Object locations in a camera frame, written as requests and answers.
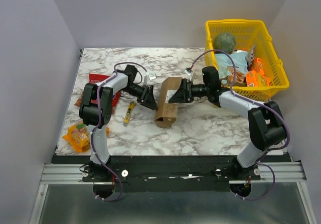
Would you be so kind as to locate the yellow utility knife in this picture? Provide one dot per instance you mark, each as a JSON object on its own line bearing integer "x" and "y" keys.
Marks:
{"x": 128, "y": 113}

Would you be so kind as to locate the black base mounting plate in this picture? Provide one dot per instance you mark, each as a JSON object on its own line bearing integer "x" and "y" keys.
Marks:
{"x": 169, "y": 173}

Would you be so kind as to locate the green melon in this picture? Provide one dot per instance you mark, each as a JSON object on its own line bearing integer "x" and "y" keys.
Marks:
{"x": 225, "y": 42}

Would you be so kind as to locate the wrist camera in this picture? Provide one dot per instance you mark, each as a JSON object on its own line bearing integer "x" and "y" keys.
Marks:
{"x": 190, "y": 73}
{"x": 149, "y": 76}

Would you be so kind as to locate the aluminium rail frame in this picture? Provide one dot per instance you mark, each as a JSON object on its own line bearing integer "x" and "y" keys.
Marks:
{"x": 284, "y": 172}

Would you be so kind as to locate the brown cardboard express box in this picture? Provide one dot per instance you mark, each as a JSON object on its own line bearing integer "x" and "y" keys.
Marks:
{"x": 166, "y": 113}

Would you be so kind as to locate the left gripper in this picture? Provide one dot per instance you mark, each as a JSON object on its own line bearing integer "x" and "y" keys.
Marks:
{"x": 147, "y": 95}

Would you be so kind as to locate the yellow plastic basket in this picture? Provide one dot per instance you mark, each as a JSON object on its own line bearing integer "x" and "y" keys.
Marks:
{"x": 248, "y": 33}

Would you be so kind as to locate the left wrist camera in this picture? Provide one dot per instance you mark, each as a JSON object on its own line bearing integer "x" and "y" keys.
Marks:
{"x": 149, "y": 76}

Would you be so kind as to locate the orange gummy candy bag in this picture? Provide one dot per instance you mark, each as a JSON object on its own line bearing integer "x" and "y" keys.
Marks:
{"x": 79, "y": 138}

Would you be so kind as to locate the light blue snack bag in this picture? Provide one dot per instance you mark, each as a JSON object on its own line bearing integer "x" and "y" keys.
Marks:
{"x": 226, "y": 69}

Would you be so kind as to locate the silver foil packet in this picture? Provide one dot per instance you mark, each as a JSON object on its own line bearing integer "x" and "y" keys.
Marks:
{"x": 250, "y": 55}

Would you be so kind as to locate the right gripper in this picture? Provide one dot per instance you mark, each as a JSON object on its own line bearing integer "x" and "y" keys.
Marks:
{"x": 187, "y": 91}

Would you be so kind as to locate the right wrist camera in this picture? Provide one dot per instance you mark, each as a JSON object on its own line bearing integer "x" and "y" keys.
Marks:
{"x": 190, "y": 73}

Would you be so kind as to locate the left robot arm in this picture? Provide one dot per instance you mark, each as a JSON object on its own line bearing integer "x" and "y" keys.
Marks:
{"x": 96, "y": 110}

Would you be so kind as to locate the orange candy box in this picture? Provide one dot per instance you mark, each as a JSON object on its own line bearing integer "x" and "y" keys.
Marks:
{"x": 255, "y": 79}
{"x": 257, "y": 66}

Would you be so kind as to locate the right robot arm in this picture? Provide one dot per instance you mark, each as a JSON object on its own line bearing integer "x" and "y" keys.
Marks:
{"x": 266, "y": 124}

